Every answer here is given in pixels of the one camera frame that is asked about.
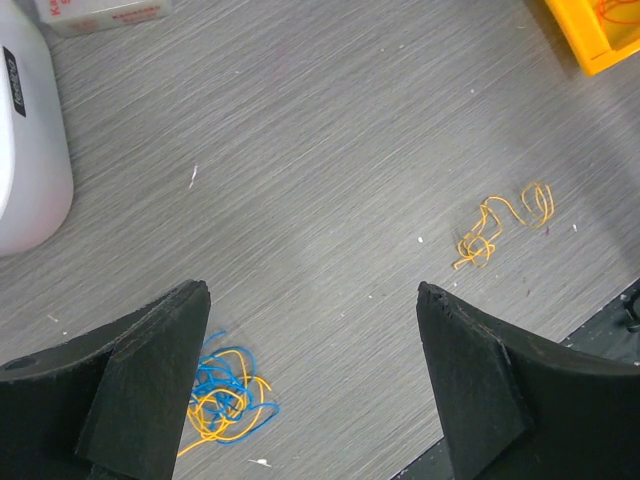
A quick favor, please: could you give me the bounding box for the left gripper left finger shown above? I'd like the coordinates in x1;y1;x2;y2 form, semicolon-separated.
1;280;211;479

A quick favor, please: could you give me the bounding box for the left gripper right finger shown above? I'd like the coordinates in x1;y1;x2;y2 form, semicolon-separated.
416;282;639;479

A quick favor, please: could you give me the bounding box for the blue yellow wire pile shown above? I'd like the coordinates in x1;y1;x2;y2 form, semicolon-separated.
177;329;281;459

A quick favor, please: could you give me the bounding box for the red wire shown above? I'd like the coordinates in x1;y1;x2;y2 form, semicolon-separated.
594;0;640;26

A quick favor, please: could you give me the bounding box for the white plastic basket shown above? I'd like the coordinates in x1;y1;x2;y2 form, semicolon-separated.
1;1;74;256

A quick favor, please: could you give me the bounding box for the yellow storage bin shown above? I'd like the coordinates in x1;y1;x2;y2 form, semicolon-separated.
545;0;639;76

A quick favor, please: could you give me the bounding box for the red playing card box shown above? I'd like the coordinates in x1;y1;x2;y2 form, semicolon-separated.
35;0;173;37

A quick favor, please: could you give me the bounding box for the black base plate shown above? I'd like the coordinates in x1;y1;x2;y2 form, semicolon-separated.
392;279;639;480

